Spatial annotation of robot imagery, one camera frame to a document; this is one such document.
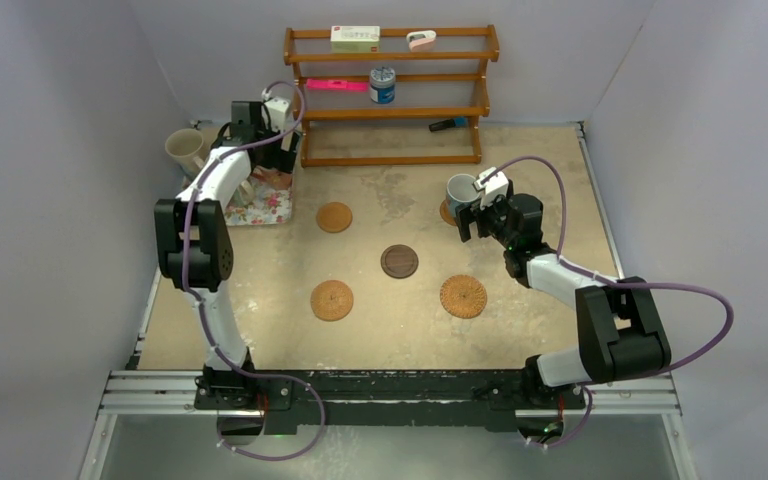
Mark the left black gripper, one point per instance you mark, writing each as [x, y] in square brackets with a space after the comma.
[280, 160]

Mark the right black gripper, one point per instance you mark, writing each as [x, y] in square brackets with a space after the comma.
[467, 214]

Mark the blue mug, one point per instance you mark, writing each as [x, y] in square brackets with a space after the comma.
[461, 191]

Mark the woven rattan coaster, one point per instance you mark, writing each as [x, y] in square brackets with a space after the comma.
[463, 296]
[331, 300]

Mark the smooth wooden coaster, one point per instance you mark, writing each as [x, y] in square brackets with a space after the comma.
[446, 214]
[334, 217]

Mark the dark brown wooden coaster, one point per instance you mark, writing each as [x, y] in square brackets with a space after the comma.
[399, 261]

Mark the white mug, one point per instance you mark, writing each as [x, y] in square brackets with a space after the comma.
[278, 180]

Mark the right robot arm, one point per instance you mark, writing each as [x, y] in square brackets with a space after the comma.
[619, 330]

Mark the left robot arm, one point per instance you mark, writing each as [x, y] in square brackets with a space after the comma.
[195, 252]

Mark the floral pattern tray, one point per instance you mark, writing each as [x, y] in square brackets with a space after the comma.
[270, 207]

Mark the cream mug with plant print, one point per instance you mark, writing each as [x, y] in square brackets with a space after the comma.
[245, 194]

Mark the pink highlighter marker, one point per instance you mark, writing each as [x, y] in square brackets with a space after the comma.
[336, 85]

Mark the black blue marker pen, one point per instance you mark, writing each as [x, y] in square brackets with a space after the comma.
[451, 123]

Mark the tall cream mug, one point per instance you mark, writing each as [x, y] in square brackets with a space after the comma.
[185, 147]

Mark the blue white lidded jar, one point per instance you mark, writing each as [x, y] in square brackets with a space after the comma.
[381, 84]

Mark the white green cardboard box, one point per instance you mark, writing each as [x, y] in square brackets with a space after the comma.
[354, 39]

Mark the wooden three-tier shelf rack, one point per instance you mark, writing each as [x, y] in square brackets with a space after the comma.
[477, 107]

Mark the pink white small device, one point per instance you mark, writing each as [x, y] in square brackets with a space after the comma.
[421, 41]

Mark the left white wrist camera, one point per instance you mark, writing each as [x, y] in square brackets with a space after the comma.
[275, 111]

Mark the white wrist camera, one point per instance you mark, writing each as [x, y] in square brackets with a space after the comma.
[275, 111]
[490, 185]

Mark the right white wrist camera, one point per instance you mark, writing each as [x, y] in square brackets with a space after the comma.
[490, 185]

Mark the black aluminium base frame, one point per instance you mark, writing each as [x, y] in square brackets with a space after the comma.
[387, 425]

